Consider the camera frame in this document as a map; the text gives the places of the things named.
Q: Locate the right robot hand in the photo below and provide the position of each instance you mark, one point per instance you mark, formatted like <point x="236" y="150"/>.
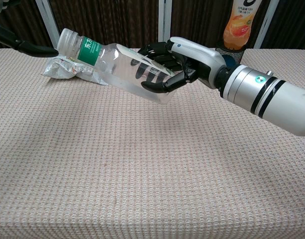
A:
<point x="202" y="56"/>

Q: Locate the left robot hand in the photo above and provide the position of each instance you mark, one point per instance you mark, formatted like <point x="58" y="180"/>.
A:
<point x="32" y="49"/>

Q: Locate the clear plastic water bottle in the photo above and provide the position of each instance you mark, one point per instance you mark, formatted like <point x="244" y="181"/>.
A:
<point x="112" y="64"/>

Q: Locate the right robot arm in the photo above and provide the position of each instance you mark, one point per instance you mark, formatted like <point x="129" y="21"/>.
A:
<point x="271" y="97"/>

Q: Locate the orange juice bottle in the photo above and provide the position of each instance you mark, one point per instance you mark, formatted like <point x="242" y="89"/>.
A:
<point x="238" y="27"/>

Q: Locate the blue ball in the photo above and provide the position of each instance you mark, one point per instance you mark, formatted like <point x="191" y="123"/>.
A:
<point x="230" y="60"/>

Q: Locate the crumpled silver snack bag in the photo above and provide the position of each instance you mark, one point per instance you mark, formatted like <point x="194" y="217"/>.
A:
<point x="60" y="68"/>

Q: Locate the black mesh pen holder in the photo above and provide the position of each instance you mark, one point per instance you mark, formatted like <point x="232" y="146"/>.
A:
<point x="241" y="56"/>

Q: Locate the dark brown curtain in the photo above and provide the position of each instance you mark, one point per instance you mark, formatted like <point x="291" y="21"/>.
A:
<point x="105" y="17"/>

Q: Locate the beige woven tablecloth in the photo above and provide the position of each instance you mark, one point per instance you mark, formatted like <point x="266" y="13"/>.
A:
<point x="132" y="164"/>

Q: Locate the white screen frame post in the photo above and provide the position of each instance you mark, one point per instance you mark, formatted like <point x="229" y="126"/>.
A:
<point x="266" y="22"/>
<point x="49" y="22"/>
<point x="164" y="20"/>

